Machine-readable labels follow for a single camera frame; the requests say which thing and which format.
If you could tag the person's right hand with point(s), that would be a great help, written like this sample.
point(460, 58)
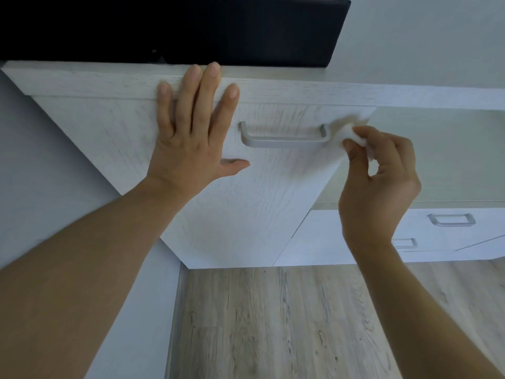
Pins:
point(375, 209)

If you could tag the person's left hand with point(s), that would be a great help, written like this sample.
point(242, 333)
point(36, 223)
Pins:
point(189, 153)

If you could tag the white wipe pad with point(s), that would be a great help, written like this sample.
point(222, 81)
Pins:
point(347, 132)

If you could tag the white cabinet door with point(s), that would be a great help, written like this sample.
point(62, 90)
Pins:
point(489, 248)
point(244, 217)

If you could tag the white wooden cabinet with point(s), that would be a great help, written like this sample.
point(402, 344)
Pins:
point(394, 94)

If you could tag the person's right forearm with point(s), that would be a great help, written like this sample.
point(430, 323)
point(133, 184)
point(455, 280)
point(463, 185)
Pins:
point(426, 331)

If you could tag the person's left forearm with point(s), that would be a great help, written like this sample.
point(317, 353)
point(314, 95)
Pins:
point(71, 292)

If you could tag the black storage box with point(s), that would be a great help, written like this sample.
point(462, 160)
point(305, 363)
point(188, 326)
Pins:
point(197, 31)

